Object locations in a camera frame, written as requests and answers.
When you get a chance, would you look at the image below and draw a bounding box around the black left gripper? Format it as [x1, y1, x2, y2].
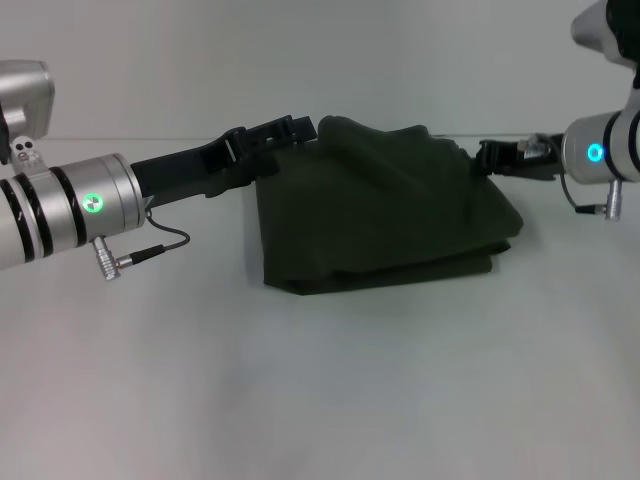
[130, 113, 319, 209]

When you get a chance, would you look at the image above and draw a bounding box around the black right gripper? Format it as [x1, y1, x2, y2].
[474, 131, 567, 183]

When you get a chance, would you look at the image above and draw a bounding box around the dark green shirt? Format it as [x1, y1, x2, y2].
[252, 114, 525, 297]

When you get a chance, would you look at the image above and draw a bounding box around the silver metal connector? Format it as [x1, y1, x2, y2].
[603, 179, 624, 226]

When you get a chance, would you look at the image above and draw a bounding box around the clear plastic cable plug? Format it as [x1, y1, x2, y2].
[517, 134, 551, 161]

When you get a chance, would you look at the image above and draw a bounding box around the thin grey cable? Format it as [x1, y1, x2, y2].
[558, 169, 609, 217]

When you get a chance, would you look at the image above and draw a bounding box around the grey cable with plug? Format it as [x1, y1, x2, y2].
[91, 209, 193, 282]

